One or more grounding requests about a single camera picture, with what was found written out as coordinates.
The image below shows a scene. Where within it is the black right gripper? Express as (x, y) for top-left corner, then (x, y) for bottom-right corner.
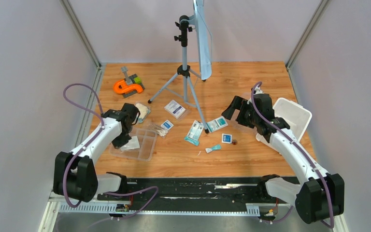
(221, 96), (259, 129)

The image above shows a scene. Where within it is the white gauze pad packet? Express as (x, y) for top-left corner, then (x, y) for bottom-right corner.
(120, 136), (140, 151)

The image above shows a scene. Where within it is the clear compartment tray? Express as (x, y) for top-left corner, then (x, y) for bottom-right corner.
(109, 128), (157, 161)

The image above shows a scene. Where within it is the cotton swab bag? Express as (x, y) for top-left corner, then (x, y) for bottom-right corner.
(147, 123), (168, 138)

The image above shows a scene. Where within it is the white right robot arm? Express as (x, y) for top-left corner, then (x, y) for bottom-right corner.
(221, 91), (344, 224)

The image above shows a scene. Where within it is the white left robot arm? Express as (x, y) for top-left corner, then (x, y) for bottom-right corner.
(53, 103), (141, 206)

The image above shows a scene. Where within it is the teal white wipe packet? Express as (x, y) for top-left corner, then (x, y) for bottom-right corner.
(207, 116), (228, 132)

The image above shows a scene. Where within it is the blue square alcohol pad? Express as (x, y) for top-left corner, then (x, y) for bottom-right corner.
(221, 133), (232, 144)

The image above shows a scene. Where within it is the orange grey toy fixture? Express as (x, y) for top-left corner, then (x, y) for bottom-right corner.
(113, 66), (145, 98)

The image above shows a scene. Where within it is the small blue white sachet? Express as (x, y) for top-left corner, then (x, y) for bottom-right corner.
(161, 120), (174, 131)

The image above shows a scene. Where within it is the small teal tube sachet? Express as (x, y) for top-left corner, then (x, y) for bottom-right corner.
(205, 144), (221, 153)

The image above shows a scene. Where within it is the white boxed gauze pack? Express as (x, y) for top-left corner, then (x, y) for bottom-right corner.
(164, 100), (186, 119)

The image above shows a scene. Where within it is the white plastic box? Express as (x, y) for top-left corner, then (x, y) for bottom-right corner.
(273, 98), (312, 141)

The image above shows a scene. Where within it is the long white teal packet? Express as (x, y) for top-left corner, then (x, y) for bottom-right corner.
(184, 120), (204, 146)

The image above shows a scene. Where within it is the grey tripod stand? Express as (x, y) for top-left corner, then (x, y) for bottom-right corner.
(147, 15), (210, 134)

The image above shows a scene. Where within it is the white tablet panel on tripod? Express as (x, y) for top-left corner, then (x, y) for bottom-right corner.
(193, 0), (212, 81)

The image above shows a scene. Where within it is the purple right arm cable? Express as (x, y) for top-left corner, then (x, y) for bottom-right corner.
(251, 81), (335, 229)

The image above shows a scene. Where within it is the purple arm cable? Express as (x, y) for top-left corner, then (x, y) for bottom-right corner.
(52, 83), (159, 232)
(251, 81), (335, 229)

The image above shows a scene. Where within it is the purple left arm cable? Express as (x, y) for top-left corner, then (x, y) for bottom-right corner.
(52, 83), (159, 232)

